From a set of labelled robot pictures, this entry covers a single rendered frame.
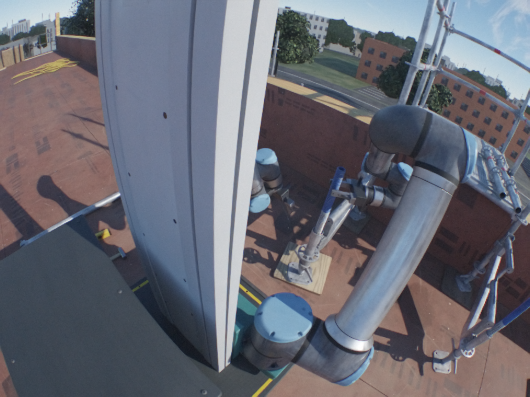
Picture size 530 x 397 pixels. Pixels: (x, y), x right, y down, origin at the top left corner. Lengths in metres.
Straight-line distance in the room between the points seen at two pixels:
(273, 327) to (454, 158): 0.57
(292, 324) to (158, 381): 0.37
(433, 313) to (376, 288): 1.34
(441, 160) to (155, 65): 0.53
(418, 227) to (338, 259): 1.25
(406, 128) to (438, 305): 1.58
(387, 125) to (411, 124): 0.06
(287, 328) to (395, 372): 1.02
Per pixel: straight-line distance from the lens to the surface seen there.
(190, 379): 0.48
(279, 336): 0.67
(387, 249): 0.60
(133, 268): 1.65
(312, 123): 2.20
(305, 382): 1.38
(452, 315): 2.06
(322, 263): 1.70
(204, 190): 0.27
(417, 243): 0.60
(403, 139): 0.59
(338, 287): 1.66
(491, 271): 1.91
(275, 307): 0.71
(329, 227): 1.48
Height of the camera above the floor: 1.31
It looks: 40 degrees down
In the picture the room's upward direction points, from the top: 10 degrees clockwise
